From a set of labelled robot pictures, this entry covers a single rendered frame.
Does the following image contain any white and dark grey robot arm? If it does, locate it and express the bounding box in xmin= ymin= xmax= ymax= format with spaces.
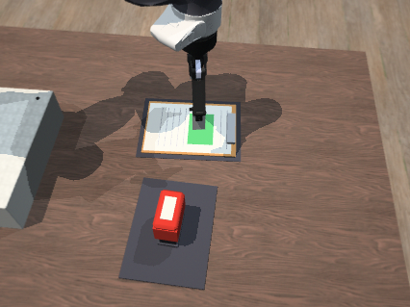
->
xmin=124 ymin=0 xmax=222 ymax=52

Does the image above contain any red self-inking stamp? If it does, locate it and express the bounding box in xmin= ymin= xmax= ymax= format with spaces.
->
xmin=153 ymin=190 xmax=186 ymax=247

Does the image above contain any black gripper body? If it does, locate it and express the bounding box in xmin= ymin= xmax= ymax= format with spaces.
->
xmin=182 ymin=30 xmax=218 ymax=68

